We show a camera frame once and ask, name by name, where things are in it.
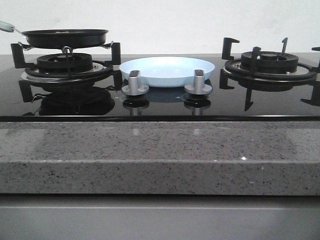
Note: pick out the light blue plate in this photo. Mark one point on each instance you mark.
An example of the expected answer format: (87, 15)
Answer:
(167, 71)

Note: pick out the black frying pan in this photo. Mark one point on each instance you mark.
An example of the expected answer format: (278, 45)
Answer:
(48, 39)

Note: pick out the brown meat pieces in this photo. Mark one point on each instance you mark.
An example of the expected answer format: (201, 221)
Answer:
(61, 32)

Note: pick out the left silver stove knob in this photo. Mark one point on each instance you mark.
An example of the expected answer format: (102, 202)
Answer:
(135, 86)

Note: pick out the silver stove knob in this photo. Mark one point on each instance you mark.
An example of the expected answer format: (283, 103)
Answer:
(135, 86)
(198, 87)

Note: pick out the right silver stove knob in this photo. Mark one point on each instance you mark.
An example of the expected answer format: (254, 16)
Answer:
(198, 87)

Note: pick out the left black gas burner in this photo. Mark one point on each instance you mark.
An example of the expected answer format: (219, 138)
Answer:
(60, 63)

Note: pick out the black gas burner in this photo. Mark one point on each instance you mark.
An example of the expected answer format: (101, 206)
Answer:
(60, 63)
(271, 62)

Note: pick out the right black pan support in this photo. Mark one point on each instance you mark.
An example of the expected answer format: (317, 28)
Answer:
(243, 70)

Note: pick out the black pan support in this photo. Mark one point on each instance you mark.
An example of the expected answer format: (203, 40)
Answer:
(243, 70)
(100, 70)

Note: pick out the black glass cooktop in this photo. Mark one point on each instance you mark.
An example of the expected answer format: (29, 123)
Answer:
(232, 99)

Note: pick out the right black gas burner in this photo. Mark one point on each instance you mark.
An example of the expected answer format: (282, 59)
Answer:
(271, 62)

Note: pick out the left black pan support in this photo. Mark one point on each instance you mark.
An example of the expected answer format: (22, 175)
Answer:
(100, 70)

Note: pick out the grey cabinet front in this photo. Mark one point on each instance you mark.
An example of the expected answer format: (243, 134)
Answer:
(158, 218)

